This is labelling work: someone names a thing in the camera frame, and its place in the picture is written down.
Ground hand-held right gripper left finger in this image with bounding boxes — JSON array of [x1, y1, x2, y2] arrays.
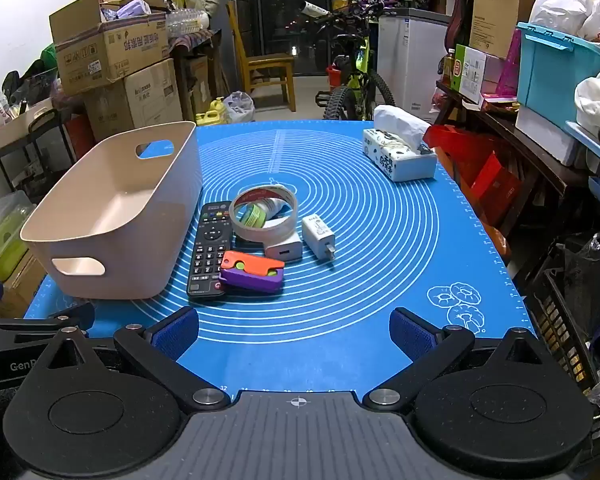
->
[[35, 306, 231, 411]]

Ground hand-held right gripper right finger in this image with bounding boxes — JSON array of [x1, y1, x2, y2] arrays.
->
[[362, 307, 556, 411]]

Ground white charger block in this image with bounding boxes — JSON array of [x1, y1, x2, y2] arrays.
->
[[265, 232, 303, 263]]

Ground white charger with prongs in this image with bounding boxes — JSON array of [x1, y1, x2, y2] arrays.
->
[[301, 215, 337, 261]]

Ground beige plastic basket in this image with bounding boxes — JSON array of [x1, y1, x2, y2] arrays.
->
[[20, 121, 203, 301]]

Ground white bottle with green cap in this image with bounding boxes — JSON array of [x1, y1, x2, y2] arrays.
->
[[240, 199, 291, 228]]

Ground low cardboard box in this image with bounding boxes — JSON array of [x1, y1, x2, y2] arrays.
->
[[0, 250, 48, 318]]

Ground green lidded container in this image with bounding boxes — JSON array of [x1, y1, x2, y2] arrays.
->
[[0, 191, 36, 281]]

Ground black remote control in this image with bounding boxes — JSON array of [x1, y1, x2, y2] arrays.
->
[[186, 201, 233, 303]]

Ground orange and purple toy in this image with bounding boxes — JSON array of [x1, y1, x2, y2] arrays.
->
[[218, 251, 286, 293]]

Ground blue silicone mat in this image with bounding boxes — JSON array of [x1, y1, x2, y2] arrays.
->
[[24, 120, 538, 396]]

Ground beige tape roll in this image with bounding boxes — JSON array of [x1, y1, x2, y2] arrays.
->
[[228, 186, 299, 243]]

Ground black metal rack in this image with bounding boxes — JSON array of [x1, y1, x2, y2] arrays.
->
[[0, 107, 78, 201]]

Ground black plastic crate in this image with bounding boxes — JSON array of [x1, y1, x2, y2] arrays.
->
[[530, 267, 600, 411]]

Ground red gift box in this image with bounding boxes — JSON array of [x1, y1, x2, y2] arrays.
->
[[469, 152, 523, 212]]

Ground white printed tissue box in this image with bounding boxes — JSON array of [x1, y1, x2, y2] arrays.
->
[[362, 105, 438, 182]]

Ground red carton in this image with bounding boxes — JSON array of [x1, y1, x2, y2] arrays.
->
[[66, 116, 96, 160]]

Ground red plastic bag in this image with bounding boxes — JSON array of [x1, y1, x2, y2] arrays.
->
[[422, 124, 486, 167]]

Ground dark wooden side table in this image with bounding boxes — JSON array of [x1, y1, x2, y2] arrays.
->
[[436, 80, 592, 271]]

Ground dark bags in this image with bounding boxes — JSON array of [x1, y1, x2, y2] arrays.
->
[[2, 59, 57, 107]]

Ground yellow plastic jug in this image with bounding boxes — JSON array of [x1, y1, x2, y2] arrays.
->
[[195, 97, 227, 126]]

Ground clear plastic bag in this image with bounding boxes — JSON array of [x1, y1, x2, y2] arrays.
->
[[223, 91, 255, 123]]

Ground white foam box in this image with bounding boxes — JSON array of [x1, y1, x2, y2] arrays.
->
[[515, 105, 581, 166]]

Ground black and green bicycle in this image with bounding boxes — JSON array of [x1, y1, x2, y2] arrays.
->
[[300, 2, 396, 122]]

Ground small cardboard box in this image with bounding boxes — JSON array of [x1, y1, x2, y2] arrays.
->
[[180, 57, 214, 121]]

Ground green and white carton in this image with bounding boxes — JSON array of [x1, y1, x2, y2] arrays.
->
[[452, 44, 503, 98]]

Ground open cardboard box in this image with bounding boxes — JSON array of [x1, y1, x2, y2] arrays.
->
[[49, 0, 170, 97]]

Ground pink box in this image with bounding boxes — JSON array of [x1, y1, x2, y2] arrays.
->
[[495, 30, 523, 98]]

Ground wooden chair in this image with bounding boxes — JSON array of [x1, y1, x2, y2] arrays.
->
[[226, 2, 297, 113]]

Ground light blue storage bin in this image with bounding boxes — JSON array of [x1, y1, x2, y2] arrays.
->
[[516, 22, 600, 131]]

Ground white cloth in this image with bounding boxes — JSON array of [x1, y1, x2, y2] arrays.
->
[[574, 70, 600, 152]]

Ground pack of water bottles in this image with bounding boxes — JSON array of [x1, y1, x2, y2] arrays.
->
[[166, 7, 211, 36]]

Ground tall cardboard box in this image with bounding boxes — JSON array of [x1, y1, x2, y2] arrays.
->
[[469, 0, 546, 59]]

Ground beige box with handle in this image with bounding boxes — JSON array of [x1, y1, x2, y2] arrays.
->
[[0, 97, 56, 151]]

